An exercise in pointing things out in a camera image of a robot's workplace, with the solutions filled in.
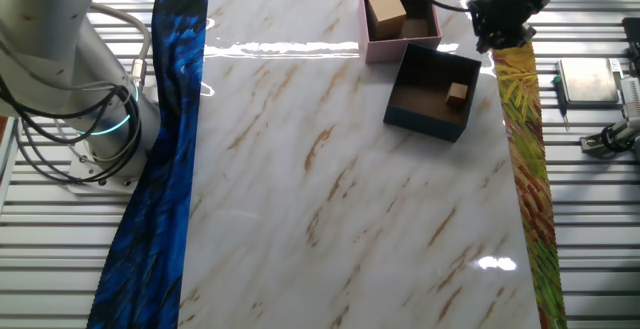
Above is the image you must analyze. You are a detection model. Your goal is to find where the pink cardboard box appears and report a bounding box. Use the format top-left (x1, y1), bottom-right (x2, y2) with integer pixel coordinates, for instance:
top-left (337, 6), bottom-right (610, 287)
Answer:
top-left (358, 0), bottom-right (444, 64)

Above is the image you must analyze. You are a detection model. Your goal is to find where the medium wooden cube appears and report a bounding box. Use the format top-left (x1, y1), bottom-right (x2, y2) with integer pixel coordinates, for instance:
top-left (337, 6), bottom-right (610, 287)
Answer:
top-left (444, 81), bottom-right (470, 110)

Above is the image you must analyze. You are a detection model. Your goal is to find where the black device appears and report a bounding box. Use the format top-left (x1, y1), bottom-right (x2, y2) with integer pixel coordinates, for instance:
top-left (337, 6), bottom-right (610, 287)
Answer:
top-left (621, 16), bottom-right (640, 73)

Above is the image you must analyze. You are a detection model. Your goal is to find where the square silver metal plate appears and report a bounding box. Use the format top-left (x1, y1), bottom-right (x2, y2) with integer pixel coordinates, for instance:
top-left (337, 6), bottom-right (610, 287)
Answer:
top-left (556, 57), bottom-right (625, 106)

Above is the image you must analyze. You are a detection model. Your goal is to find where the large wooden cube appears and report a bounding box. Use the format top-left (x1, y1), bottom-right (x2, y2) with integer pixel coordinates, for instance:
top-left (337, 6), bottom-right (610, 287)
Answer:
top-left (367, 0), bottom-right (408, 41)

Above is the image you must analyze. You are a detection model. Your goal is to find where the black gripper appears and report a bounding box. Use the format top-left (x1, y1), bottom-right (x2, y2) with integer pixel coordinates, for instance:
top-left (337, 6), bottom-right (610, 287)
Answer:
top-left (467, 0), bottom-right (545, 55)

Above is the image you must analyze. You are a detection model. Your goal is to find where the blue painted cloth strip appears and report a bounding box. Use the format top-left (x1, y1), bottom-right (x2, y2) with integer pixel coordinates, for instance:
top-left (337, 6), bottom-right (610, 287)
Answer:
top-left (87, 0), bottom-right (214, 329)

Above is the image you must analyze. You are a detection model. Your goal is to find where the yellow green painted cloth strip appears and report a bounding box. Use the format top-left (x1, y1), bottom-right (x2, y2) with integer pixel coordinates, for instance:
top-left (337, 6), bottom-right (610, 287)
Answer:
top-left (479, 0), bottom-right (569, 329)

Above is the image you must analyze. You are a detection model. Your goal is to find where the green handled screwdriver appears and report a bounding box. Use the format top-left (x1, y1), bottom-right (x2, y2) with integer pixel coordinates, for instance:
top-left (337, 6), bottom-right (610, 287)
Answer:
top-left (551, 74), bottom-right (570, 131)

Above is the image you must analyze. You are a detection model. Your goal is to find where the dark blue cardboard box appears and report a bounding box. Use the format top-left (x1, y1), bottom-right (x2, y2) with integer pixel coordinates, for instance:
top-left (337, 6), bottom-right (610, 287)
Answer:
top-left (382, 42), bottom-right (483, 144)

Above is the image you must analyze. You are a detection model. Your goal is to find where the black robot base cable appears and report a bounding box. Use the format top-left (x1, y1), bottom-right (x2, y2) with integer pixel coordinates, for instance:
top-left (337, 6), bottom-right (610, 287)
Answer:
top-left (0, 71), bottom-right (144, 186)

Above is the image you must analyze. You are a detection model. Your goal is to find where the silver ribbed camera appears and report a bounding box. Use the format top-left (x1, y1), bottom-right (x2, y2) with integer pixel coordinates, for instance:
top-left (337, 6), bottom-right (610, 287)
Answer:
top-left (618, 75), bottom-right (640, 118)

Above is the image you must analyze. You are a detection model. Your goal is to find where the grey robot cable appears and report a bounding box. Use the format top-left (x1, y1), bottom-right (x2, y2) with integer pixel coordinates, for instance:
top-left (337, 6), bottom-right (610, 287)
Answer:
top-left (89, 2), bottom-right (154, 93)

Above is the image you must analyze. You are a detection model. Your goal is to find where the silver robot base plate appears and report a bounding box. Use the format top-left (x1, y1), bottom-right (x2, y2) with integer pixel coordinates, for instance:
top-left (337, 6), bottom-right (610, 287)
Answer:
top-left (67, 141), bottom-right (142, 196)

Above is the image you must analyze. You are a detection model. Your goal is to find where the white marble pattern mat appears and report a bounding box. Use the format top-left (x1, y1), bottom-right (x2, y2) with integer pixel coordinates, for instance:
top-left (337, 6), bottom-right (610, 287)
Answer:
top-left (177, 0), bottom-right (544, 329)

